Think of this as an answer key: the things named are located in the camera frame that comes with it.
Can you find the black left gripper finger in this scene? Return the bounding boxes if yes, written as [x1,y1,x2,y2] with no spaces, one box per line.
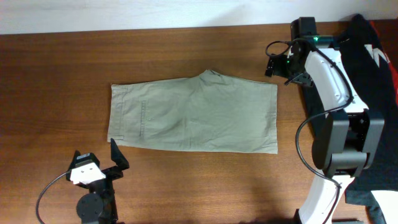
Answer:
[66,150,81,181]
[110,138,129,170]

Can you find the khaki shorts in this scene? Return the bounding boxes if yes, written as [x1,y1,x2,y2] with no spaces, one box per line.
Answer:
[108,70,278,154]

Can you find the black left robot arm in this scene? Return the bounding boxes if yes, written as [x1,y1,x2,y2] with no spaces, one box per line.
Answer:
[66,139,129,224]

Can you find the black red printed t-shirt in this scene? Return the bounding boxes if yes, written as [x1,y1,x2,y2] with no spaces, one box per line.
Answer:
[337,14,397,105]

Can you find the dark navy shorts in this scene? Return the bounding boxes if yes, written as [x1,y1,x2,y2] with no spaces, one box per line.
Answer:
[300,37,398,224]

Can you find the white cloth corner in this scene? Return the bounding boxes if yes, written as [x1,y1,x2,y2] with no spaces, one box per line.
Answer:
[371,190,398,224]

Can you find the black right camera cable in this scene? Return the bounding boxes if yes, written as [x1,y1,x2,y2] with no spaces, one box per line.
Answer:
[265,37,355,224]

